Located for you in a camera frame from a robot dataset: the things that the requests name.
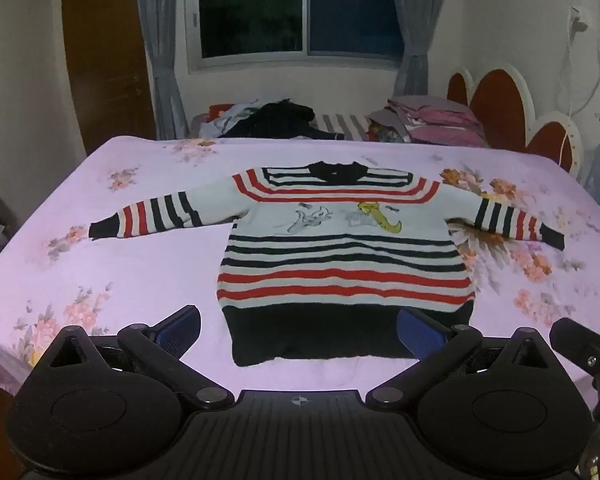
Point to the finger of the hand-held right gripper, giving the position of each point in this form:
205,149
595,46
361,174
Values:
585,347

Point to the light blue clothes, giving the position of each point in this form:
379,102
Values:
225,125

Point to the pile of dark clothes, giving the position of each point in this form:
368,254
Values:
290,117

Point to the stack of folded pink blankets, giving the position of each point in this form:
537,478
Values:
445,120

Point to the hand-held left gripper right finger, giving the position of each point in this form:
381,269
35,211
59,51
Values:
415,332

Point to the sliding glass window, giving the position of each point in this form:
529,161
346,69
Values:
255,5

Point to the red and white headboard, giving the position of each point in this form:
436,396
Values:
500,100

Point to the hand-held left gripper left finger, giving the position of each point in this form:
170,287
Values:
180,329

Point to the striped bed sheet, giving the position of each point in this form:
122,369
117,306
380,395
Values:
340,125

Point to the floral pink bed sheet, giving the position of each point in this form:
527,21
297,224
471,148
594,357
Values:
130,270

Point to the colourful printed pillow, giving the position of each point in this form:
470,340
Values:
387,132

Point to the striped knit sweater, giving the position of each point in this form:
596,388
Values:
340,260

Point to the brown wooden door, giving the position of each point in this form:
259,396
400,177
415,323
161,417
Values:
105,60

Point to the grey curtain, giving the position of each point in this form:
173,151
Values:
162,60
420,20

